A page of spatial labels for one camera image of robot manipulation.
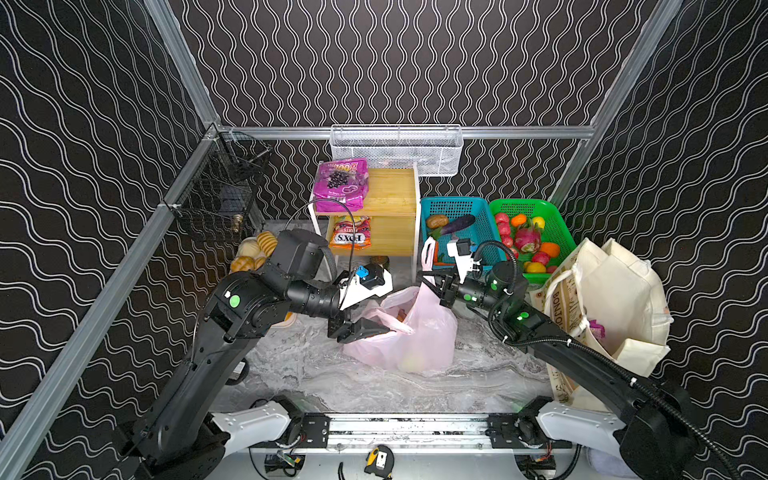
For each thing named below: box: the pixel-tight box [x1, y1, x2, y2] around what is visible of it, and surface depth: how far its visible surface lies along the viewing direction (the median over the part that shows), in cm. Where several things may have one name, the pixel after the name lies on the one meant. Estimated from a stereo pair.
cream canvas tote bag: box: [528, 238, 673, 411], surface depth 75 cm
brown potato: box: [426, 214, 448, 229], surface depth 119 cm
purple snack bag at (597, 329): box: [589, 320, 606, 340], surface depth 80 cm
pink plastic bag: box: [343, 236, 459, 371], surface depth 75 cm
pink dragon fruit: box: [515, 222, 541, 254], surface depth 108 cm
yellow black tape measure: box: [364, 444, 395, 480], surface depth 70 cm
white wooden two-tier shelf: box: [308, 162, 421, 283], surface depth 88 cm
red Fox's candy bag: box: [330, 215, 372, 250], surface depth 94 cm
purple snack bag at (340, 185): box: [313, 158, 369, 212], surface depth 78 cm
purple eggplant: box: [441, 214, 476, 235], surface depth 118 cm
